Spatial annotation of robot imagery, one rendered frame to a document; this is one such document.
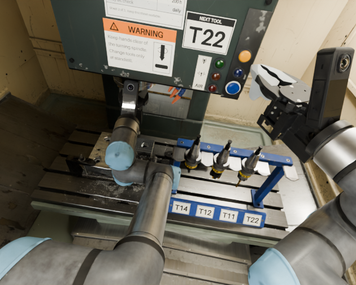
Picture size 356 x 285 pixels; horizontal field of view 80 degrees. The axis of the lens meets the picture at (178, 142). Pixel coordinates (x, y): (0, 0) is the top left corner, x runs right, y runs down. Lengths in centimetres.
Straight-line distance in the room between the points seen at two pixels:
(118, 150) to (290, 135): 40
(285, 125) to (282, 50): 132
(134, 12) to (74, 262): 45
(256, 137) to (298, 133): 160
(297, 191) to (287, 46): 94
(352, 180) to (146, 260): 31
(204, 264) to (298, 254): 85
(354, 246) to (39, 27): 196
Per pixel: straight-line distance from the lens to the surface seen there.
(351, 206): 38
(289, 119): 39
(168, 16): 49
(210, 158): 83
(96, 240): 120
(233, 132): 196
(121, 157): 58
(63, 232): 137
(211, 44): 50
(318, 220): 39
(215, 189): 114
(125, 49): 54
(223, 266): 120
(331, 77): 37
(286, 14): 162
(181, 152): 82
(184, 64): 52
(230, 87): 54
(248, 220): 108
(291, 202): 141
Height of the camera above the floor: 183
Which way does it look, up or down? 47 degrees down
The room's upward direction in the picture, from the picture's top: 10 degrees clockwise
